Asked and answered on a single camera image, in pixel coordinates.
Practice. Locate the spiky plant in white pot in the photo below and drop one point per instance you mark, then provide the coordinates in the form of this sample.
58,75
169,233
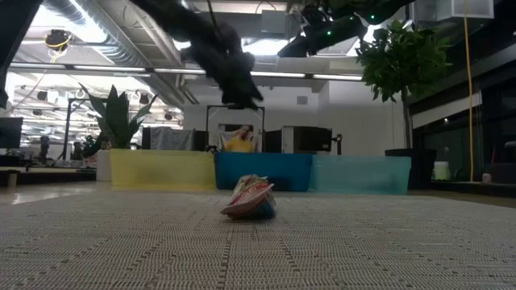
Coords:
117,121

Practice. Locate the dark blue plastic bin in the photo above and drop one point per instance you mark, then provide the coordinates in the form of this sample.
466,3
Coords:
290,169

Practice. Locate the background black robot arm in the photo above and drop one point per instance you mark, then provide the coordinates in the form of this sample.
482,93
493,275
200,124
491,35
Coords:
44,147

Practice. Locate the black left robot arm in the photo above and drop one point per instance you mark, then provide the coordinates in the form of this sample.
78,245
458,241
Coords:
169,16

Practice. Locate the black gantry frame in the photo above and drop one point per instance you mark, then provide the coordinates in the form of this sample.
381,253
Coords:
209,129

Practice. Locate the grey woven mat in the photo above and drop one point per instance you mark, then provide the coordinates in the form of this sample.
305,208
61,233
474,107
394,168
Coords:
121,249

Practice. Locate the black monitor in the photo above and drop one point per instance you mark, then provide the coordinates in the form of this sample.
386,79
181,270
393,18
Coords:
10,133

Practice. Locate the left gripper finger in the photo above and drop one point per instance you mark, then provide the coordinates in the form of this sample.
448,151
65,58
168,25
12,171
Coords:
254,100
235,101

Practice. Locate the teal plastic bin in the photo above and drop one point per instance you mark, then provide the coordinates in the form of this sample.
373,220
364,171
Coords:
359,175

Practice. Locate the black covered workstation box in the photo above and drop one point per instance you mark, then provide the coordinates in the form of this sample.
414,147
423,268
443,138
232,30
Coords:
306,139
173,139

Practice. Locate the bushy plant in black pot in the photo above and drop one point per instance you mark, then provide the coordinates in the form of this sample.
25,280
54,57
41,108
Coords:
403,68

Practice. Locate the person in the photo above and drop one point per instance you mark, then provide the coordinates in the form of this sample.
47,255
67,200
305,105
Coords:
240,144

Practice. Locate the white cylinder container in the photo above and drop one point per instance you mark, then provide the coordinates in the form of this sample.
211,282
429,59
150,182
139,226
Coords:
441,171

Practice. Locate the black ceiling-hung device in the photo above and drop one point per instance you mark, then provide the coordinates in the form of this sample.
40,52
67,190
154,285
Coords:
58,40

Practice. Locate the LED light strip bar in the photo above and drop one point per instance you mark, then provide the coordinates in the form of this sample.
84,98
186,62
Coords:
121,69

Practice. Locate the multicolour granola bar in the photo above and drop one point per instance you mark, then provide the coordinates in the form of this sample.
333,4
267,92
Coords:
250,199

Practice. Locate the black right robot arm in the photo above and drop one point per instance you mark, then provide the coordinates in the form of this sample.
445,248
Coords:
334,32

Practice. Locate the yellow plastic bin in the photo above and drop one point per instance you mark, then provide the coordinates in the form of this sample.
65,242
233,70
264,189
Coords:
161,169

